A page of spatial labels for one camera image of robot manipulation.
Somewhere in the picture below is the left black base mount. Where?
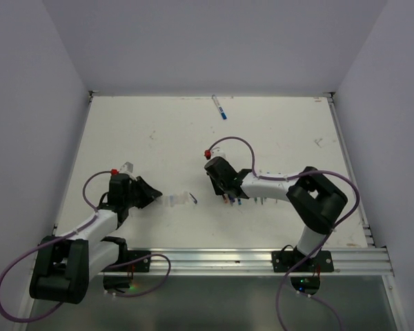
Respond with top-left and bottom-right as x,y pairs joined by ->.
103,250 -> 151,294

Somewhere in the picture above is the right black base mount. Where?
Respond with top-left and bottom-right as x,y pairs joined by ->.
270,245 -> 335,273

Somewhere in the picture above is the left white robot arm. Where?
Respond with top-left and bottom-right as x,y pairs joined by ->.
29,173 -> 162,304

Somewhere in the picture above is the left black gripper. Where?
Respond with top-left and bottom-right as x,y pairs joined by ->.
124,175 -> 161,208

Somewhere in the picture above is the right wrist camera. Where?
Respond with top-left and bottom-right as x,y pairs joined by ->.
210,146 -> 226,159

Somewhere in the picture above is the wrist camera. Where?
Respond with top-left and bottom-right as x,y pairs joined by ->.
210,146 -> 226,159
119,161 -> 135,179

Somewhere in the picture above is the aluminium rail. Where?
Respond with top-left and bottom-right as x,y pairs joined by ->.
324,92 -> 387,249
29,245 -> 393,277

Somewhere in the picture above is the aluminium right side rail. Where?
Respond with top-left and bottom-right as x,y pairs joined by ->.
324,92 -> 387,249

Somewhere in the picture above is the blue capped pen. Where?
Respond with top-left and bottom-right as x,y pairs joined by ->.
211,94 -> 227,120

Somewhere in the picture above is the dark blue pen cap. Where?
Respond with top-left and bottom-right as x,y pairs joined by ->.
189,192 -> 198,204

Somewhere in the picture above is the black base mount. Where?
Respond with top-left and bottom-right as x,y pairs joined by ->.
270,245 -> 335,273
103,250 -> 151,294

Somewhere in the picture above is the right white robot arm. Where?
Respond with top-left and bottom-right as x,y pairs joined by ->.
204,156 -> 348,271

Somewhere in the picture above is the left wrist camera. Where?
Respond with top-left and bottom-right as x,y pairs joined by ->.
119,161 -> 135,179

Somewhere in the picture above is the aluminium front rail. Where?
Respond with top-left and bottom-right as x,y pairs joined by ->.
29,245 -> 393,277

